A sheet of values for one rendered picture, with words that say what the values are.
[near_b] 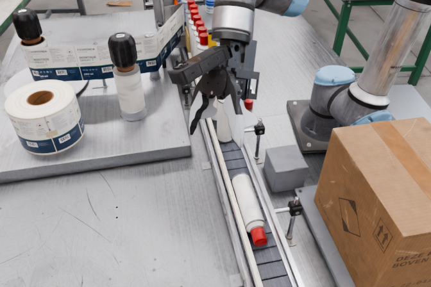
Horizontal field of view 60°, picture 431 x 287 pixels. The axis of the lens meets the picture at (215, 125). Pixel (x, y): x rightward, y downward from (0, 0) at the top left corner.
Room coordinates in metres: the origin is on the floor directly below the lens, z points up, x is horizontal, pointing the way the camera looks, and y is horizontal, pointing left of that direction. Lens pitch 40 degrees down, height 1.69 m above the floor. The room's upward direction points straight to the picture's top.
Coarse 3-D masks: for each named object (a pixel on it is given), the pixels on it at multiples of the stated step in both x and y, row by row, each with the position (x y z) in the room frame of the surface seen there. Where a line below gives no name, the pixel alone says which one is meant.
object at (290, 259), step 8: (248, 152) 0.75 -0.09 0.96; (256, 168) 0.68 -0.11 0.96; (256, 176) 0.66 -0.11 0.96; (264, 192) 0.60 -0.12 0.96; (264, 200) 0.59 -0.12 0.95; (272, 208) 0.55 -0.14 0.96; (272, 216) 0.53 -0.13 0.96; (280, 232) 0.49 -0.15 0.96; (280, 240) 0.47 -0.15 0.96; (288, 248) 0.45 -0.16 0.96; (288, 256) 0.43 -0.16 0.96; (288, 264) 0.42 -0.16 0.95; (296, 272) 0.39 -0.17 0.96; (296, 280) 0.38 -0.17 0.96
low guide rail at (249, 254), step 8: (208, 120) 0.94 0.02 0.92; (216, 136) 0.86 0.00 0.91; (216, 144) 0.83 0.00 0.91; (216, 152) 0.81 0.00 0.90; (224, 168) 0.73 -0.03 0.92; (224, 176) 0.70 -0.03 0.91; (232, 192) 0.64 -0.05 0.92; (232, 200) 0.62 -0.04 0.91; (240, 216) 0.57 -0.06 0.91; (240, 224) 0.54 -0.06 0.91; (240, 232) 0.53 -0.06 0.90; (248, 240) 0.50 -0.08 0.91; (248, 248) 0.48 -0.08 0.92; (248, 256) 0.46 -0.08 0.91; (256, 264) 0.44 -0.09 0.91; (256, 272) 0.42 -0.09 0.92; (256, 280) 0.40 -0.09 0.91
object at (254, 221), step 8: (240, 176) 0.69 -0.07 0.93; (248, 176) 0.69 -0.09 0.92; (240, 184) 0.66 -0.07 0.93; (248, 184) 0.66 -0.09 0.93; (240, 192) 0.63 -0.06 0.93; (248, 192) 0.63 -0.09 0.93; (240, 200) 0.61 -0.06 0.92; (248, 200) 0.60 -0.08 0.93; (256, 200) 0.61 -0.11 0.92; (240, 208) 0.60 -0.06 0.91; (248, 208) 0.58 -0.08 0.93; (256, 208) 0.58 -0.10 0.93; (248, 216) 0.56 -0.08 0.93; (256, 216) 0.56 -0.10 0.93; (248, 224) 0.54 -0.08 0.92; (256, 224) 0.54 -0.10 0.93; (264, 224) 0.54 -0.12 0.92; (248, 232) 0.53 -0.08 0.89; (256, 232) 0.52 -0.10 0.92; (264, 232) 0.52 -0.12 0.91; (256, 240) 0.50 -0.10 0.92; (264, 240) 0.50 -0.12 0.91
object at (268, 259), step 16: (208, 128) 0.94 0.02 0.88; (224, 144) 0.87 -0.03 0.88; (224, 160) 0.80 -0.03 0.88; (240, 160) 0.80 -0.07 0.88; (256, 192) 0.67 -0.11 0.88; (240, 240) 0.54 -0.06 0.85; (272, 240) 0.52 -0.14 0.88; (256, 256) 0.48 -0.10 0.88; (272, 256) 0.48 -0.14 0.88; (272, 272) 0.44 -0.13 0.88
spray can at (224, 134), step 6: (222, 102) 0.87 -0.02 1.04; (222, 108) 0.87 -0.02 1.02; (222, 114) 0.87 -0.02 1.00; (222, 120) 0.87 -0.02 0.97; (222, 126) 0.87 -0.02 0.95; (228, 126) 0.87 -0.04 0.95; (222, 132) 0.87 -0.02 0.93; (228, 132) 0.87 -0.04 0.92; (222, 138) 0.87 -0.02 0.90; (228, 138) 0.88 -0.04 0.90
